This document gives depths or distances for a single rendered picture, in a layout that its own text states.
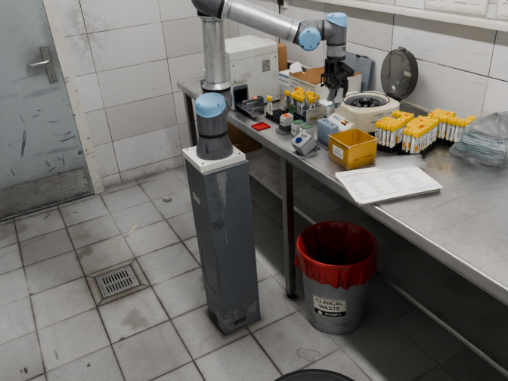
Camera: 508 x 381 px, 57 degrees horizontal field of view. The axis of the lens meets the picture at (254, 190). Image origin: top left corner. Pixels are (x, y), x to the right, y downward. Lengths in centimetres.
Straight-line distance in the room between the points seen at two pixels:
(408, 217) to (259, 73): 121
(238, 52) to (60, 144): 165
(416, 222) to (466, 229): 14
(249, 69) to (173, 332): 134
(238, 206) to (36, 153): 192
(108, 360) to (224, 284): 65
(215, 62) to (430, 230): 101
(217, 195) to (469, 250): 95
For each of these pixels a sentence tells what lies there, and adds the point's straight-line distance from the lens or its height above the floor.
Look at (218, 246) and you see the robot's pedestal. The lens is 202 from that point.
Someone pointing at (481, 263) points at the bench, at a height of 87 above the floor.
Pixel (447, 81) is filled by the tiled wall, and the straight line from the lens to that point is 218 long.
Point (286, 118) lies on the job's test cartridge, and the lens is 210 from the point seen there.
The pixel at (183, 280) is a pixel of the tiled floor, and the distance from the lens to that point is 270.
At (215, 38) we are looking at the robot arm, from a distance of 189.
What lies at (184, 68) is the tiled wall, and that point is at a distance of 371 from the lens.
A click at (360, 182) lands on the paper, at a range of 169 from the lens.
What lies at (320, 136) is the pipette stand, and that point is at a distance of 200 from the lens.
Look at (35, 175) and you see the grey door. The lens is 361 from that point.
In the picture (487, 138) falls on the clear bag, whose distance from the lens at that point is 192.
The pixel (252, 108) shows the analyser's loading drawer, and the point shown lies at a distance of 233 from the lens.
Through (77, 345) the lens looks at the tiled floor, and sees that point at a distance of 252.
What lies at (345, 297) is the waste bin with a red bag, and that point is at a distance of 216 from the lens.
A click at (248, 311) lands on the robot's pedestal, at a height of 9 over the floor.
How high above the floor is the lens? 171
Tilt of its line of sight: 30 degrees down
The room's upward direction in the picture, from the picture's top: 4 degrees counter-clockwise
